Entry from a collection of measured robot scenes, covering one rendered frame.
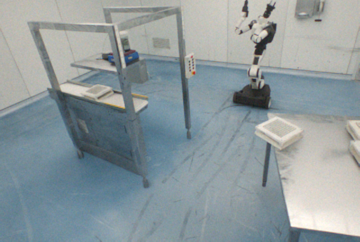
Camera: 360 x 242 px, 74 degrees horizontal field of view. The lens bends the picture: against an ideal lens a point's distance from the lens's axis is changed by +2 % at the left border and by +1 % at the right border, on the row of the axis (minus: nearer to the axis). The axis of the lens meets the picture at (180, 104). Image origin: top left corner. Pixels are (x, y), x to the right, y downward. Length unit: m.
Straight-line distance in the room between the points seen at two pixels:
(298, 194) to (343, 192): 0.24
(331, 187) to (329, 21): 3.94
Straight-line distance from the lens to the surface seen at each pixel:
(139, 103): 2.41
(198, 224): 2.43
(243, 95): 4.04
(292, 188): 1.61
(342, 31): 5.30
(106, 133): 2.86
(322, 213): 1.54
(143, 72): 2.31
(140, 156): 2.45
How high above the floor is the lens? 2.01
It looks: 28 degrees down
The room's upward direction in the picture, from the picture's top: 5 degrees counter-clockwise
